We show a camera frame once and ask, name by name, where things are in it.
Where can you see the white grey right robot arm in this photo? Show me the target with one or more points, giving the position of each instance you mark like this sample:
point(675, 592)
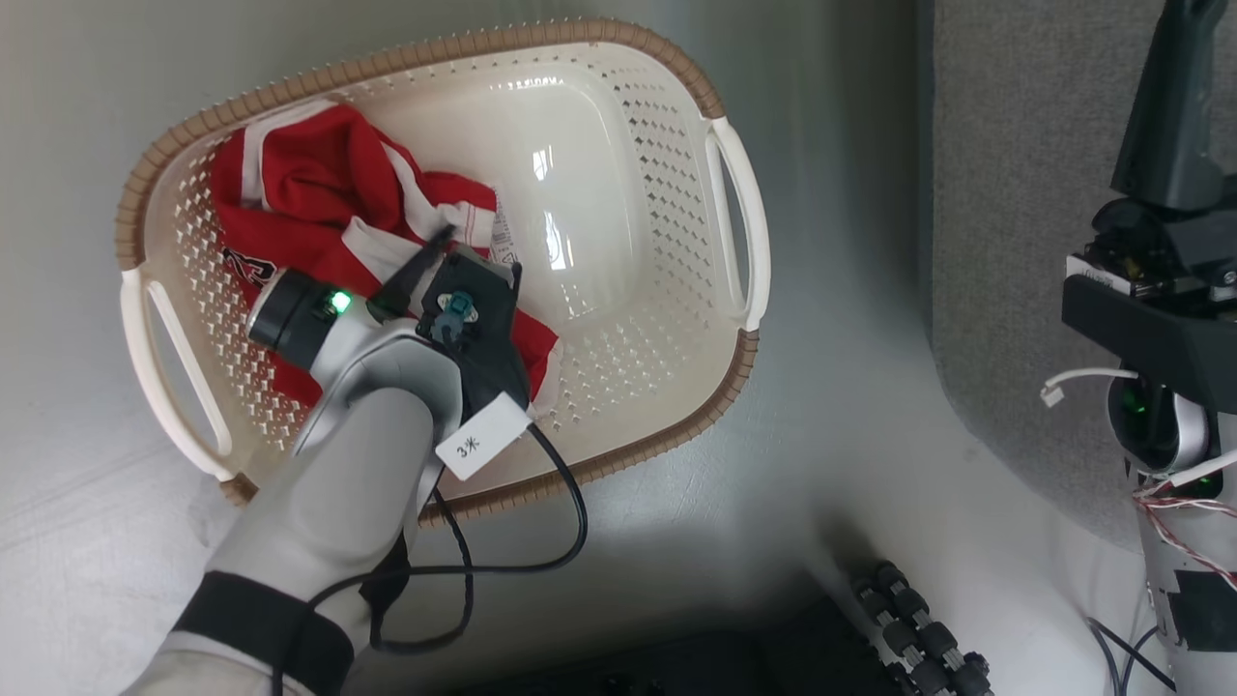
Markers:
point(1198, 619)

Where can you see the grey fabric sofa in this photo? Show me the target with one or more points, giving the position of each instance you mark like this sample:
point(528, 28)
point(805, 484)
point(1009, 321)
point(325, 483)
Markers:
point(1024, 193)

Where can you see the black roller wheel robot base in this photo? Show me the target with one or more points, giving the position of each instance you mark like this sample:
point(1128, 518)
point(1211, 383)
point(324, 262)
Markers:
point(918, 633)

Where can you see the red basketball jersey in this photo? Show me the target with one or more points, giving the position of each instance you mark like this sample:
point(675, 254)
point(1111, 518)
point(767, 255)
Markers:
point(309, 174)

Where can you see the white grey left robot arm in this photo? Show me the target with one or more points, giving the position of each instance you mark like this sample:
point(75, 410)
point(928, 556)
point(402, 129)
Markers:
point(329, 503)

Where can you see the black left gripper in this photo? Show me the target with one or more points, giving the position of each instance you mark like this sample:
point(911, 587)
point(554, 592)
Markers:
point(488, 348)

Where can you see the cream plastic laundry basket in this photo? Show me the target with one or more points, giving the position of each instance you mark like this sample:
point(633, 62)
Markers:
point(599, 145)

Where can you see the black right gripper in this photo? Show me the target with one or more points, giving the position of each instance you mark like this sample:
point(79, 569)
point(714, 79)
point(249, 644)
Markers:
point(1160, 329)

